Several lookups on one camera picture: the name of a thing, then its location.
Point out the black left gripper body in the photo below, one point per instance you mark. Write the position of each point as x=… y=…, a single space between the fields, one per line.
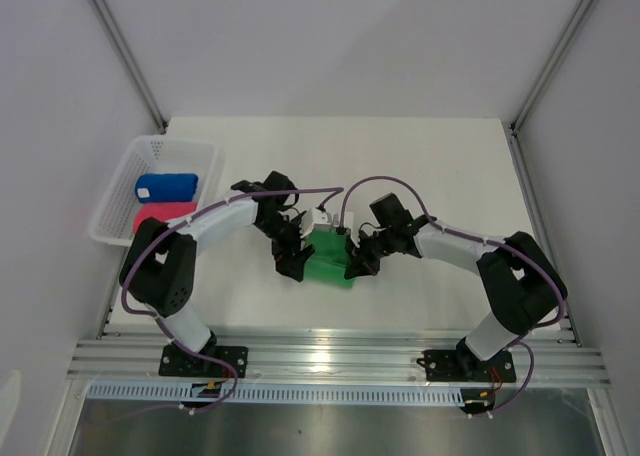
x=284 y=235

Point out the aluminium rail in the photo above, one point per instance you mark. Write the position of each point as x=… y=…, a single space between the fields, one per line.
x=110 y=294
x=338 y=357
x=534 y=210

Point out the aluminium right side rail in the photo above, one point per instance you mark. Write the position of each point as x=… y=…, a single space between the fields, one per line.
x=534 y=210

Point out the white perforated plastic basket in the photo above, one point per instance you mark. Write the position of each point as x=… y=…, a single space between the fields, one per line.
x=153 y=170

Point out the blue towel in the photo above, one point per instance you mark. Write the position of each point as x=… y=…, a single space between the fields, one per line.
x=166 y=187

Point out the red towel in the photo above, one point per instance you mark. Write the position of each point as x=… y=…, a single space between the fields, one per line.
x=153 y=216

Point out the white slotted cable duct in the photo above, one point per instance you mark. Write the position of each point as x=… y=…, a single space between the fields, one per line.
x=412 y=396

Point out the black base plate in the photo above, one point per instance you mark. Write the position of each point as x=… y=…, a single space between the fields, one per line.
x=450 y=366
x=176 y=363

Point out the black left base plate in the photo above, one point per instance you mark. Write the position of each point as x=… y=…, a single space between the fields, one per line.
x=176 y=363

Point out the aluminium front rail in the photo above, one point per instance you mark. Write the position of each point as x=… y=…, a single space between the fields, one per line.
x=338 y=357

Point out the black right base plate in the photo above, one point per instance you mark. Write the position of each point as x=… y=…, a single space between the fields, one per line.
x=450 y=366

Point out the aluminium left side rail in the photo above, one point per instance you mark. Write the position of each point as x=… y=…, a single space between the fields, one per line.
x=110 y=294

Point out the aluminium right frame post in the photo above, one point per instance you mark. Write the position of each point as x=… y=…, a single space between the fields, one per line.
x=561 y=48

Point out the aluminium left frame post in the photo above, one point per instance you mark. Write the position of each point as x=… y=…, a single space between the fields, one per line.
x=110 y=26

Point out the green towel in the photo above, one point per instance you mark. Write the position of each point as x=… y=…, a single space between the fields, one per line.
x=329 y=261

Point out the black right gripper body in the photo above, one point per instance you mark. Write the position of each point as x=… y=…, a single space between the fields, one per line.
x=371 y=249

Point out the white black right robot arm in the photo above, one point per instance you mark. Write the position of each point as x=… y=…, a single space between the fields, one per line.
x=522 y=287

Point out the aluminium frame post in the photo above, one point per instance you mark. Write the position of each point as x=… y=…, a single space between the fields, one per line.
x=110 y=26
x=561 y=48

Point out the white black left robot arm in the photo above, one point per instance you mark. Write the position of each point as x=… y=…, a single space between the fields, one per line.
x=157 y=277

